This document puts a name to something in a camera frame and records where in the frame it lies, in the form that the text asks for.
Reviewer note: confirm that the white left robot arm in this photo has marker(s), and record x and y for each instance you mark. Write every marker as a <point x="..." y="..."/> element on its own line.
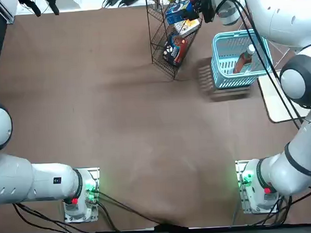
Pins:
<point x="44" y="182"/>

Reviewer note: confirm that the dark chocolate cookie box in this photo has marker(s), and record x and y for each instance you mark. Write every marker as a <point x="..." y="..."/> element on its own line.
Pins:
<point x="176" y="48"/>

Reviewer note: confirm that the blue Oreo cookie box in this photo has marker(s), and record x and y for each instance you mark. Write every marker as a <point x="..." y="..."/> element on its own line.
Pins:
<point x="176" y="15"/>

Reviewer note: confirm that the white orange cracker box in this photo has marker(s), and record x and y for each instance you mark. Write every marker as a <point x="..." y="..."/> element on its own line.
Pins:
<point x="187" y="27"/>

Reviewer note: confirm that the light blue plastic shopping basket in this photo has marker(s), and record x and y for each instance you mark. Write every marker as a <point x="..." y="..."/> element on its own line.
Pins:
<point x="232" y="83"/>

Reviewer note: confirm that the amber tea bottle white cap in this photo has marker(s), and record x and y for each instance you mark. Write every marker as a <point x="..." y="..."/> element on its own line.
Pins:
<point x="242" y="62"/>

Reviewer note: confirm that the aluminium frame profile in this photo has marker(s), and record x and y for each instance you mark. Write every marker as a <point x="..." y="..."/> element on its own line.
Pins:
<point x="7" y="12"/>

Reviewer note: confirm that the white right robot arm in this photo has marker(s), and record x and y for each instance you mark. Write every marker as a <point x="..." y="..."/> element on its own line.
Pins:
<point x="283" y="18"/>

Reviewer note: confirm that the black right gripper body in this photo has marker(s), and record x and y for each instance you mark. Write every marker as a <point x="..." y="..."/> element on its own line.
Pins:
<point x="207" y="6"/>

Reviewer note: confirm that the beige plastic tray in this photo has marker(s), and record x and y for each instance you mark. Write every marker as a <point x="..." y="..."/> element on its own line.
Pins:
<point x="274" y="102"/>

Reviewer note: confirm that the clear acrylic beverage shelf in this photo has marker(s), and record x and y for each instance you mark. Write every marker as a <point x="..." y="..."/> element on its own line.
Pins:
<point x="281" y="53"/>

